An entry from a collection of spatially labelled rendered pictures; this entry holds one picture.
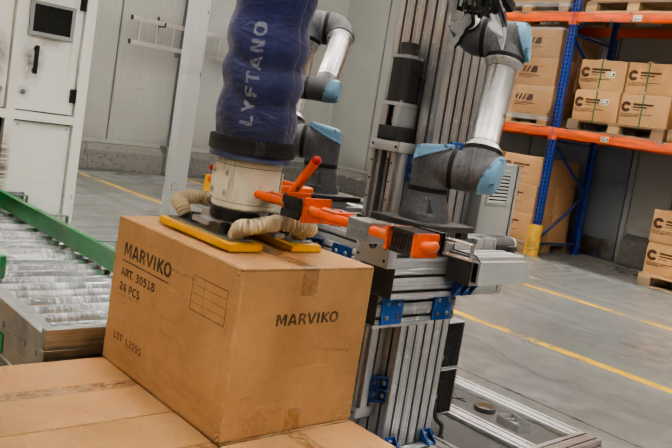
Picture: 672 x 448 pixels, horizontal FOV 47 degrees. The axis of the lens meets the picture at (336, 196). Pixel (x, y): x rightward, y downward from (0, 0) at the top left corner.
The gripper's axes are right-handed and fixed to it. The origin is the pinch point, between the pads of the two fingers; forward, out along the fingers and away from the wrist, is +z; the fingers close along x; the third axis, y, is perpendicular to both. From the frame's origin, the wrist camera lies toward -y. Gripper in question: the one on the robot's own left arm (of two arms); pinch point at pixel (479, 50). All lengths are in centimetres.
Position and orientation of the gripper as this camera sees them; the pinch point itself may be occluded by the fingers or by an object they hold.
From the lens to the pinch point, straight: 200.6
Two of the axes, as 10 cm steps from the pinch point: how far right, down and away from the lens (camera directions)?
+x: 6.6, 1.8, -7.3
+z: -1.5, 9.8, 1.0
